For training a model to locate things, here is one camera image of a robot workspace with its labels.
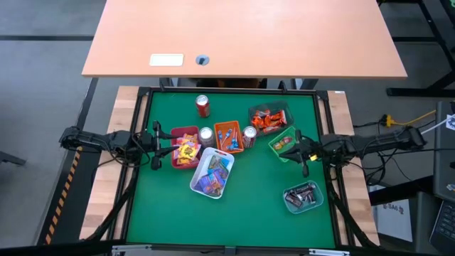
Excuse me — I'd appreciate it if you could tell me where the dark green plastic bin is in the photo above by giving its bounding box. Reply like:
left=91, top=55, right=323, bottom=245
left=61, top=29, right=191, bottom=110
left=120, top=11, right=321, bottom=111
left=247, top=100, right=295, bottom=137

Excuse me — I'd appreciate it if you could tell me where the black metal stand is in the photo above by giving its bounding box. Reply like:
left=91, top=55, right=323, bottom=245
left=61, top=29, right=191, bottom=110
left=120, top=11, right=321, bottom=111
left=376, top=0, right=455, bottom=99

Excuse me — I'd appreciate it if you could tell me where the white plastic bin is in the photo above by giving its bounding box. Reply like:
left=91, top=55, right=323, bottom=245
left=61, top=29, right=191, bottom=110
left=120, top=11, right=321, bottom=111
left=189, top=146, right=235, bottom=200

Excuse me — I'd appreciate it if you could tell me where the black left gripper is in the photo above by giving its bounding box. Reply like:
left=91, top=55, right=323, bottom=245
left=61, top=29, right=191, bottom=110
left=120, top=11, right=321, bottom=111
left=140, top=119, right=181, bottom=171

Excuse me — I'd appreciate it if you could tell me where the orange plastic basket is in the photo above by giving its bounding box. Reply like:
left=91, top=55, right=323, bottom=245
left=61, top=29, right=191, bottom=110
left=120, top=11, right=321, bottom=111
left=213, top=120, right=245, bottom=155

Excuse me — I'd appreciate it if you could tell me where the tan wooden desk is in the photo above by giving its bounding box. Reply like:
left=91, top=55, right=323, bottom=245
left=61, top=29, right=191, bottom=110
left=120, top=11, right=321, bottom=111
left=80, top=0, right=409, bottom=80

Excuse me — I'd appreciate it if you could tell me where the silver Diet Coke can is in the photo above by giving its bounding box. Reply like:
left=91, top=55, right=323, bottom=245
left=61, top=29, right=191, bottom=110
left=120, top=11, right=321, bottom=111
left=198, top=127, right=215, bottom=149

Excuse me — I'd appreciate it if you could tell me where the black keyboard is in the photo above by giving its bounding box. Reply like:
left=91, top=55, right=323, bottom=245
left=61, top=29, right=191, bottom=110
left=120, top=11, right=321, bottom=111
left=428, top=199, right=455, bottom=256

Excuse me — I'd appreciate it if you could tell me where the black computer case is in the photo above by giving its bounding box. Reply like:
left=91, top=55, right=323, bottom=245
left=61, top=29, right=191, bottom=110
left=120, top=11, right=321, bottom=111
left=432, top=100, right=455, bottom=203

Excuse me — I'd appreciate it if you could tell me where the white cable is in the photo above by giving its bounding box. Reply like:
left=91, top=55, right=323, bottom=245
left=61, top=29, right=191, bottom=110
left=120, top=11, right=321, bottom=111
left=419, top=117, right=451, bottom=135

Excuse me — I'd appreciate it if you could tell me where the teal plastic bin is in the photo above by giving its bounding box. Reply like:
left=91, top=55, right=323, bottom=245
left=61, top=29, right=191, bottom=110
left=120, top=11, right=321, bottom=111
left=282, top=180, right=325, bottom=215

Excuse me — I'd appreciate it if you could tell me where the black desk leg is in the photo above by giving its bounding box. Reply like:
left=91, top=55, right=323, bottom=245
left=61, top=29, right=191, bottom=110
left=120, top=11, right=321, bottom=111
left=158, top=77, right=176, bottom=90
left=297, top=78, right=320, bottom=90

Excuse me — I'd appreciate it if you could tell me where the yellow candy bag black print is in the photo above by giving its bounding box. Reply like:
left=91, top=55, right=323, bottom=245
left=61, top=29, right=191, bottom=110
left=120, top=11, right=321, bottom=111
left=178, top=142, right=202, bottom=161

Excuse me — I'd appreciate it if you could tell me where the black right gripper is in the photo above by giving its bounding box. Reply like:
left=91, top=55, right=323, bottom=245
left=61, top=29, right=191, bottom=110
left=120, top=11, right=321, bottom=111
left=278, top=129, right=325, bottom=178

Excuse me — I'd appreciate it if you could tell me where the black furniture foot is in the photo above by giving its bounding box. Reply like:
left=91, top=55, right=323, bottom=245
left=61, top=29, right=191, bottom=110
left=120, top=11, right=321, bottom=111
left=0, top=150, right=28, bottom=167

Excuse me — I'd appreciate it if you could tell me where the red Coca-Cola can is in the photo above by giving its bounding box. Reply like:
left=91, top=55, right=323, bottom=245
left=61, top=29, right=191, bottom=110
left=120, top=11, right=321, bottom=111
left=241, top=125, right=258, bottom=149
left=195, top=94, right=212, bottom=119

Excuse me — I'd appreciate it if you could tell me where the white rectangular desk plate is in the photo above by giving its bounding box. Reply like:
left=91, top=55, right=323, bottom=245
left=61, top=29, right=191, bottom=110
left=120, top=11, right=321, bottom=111
left=149, top=53, right=185, bottom=68

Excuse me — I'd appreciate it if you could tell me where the green plastic basket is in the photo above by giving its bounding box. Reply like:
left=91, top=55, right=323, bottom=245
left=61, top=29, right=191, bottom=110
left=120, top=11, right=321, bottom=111
left=267, top=125, right=304, bottom=164

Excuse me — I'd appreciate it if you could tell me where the yellow power cord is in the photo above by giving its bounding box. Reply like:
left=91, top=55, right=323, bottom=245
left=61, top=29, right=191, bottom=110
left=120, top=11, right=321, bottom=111
left=381, top=109, right=437, bottom=129

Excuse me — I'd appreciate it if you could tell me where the dark red plastic bin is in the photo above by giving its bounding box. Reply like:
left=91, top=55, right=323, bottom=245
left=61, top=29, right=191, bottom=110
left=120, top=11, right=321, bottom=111
left=170, top=125, right=203, bottom=170

